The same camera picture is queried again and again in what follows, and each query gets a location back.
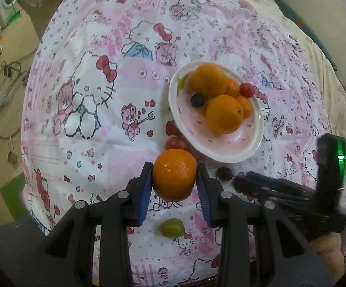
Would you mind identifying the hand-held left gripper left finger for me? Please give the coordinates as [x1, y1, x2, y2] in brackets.
[43, 161, 154, 287]

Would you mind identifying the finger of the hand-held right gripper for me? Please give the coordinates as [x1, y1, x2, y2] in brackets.
[245, 172, 314, 195]
[234, 178, 314, 207]

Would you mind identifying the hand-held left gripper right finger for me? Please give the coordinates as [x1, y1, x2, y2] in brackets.
[197, 163, 332, 287]

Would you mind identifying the medium tangerine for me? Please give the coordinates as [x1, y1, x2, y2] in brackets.
[152, 149, 197, 202]

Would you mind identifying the pink strawberry-print plate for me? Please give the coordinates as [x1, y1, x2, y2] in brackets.
[168, 61, 265, 163]

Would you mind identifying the small tangerine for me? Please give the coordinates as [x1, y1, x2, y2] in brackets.
[236, 96, 254, 118]
[225, 79, 241, 99]

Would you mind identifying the large orange with navel mark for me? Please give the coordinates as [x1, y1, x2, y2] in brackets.
[206, 95, 244, 134]

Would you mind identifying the red cherry tomato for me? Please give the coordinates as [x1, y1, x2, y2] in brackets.
[165, 137, 190, 153]
[239, 83, 255, 99]

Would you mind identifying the dark purple cherry tomato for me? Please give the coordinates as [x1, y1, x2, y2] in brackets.
[190, 93, 205, 108]
[216, 167, 233, 182]

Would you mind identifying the person's right forearm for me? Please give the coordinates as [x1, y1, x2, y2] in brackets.
[311, 233, 345, 287]

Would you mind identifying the green cherry tomato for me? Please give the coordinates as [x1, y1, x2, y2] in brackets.
[160, 218, 185, 239]

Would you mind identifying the pink cartoon-cat printed blanket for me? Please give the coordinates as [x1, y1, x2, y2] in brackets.
[20, 0, 346, 287]

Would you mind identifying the teal mattress edge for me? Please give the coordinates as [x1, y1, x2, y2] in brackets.
[275, 0, 338, 66]

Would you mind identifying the green dustpan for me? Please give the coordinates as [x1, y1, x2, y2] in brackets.
[4, 10, 22, 24]

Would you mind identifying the hose on floor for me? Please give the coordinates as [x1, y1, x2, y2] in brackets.
[0, 60, 31, 139]

